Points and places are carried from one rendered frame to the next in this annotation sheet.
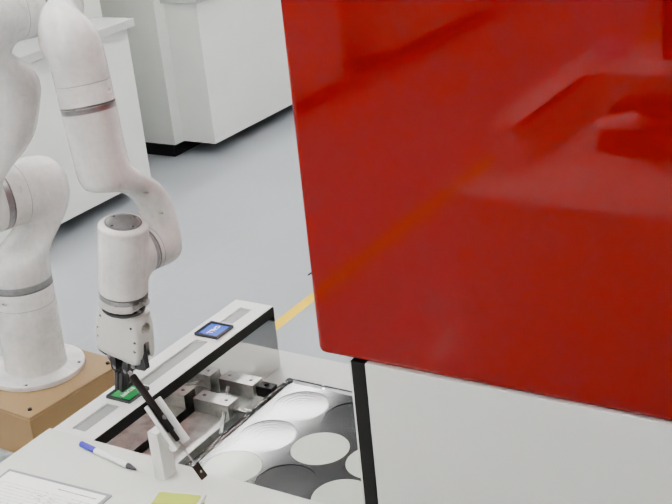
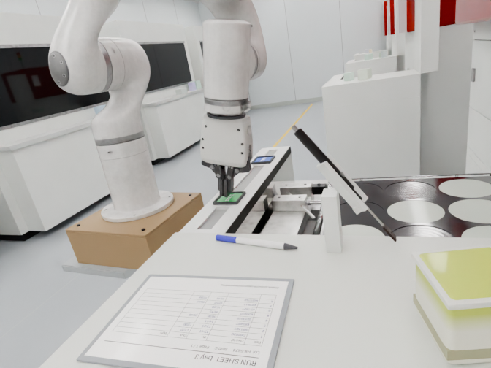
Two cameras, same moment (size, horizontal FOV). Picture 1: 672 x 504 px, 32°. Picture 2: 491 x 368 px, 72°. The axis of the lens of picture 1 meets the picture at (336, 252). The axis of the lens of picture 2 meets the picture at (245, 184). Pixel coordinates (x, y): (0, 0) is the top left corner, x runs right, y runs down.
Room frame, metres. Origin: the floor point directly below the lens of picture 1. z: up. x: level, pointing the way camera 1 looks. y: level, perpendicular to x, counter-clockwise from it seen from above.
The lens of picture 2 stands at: (1.18, 0.48, 1.23)
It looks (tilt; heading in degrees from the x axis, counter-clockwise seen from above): 20 degrees down; 349
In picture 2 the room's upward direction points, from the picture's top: 10 degrees counter-clockwise
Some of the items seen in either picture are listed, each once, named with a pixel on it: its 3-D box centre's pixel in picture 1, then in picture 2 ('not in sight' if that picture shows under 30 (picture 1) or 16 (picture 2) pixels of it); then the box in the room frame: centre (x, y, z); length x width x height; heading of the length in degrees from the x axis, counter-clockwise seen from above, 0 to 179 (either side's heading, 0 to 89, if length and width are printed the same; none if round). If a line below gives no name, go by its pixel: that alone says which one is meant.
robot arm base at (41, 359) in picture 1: (29, 326); (129, 174); (2.08, 0.61, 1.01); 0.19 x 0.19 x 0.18
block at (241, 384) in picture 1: (241, 383); (296, 189); (1.97, 0.21, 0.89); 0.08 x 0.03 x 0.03; 57
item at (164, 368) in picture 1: (177, 394); (253, 204); (1.96, 0.33, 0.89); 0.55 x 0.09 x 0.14; 147
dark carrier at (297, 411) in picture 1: (320, 449); (415, 212); (1.70, 0.06, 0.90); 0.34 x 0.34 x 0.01; 57
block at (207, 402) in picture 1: (216, 403); (289, 202); (1.90, 0.25, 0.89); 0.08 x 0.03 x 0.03; 57
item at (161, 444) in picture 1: (167, 440); (343, 204); (1.56, 0.29, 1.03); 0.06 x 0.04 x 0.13; 57
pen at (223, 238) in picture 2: (107, 456); (254, 242); (1.63, 0.40, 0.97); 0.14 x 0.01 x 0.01; 47
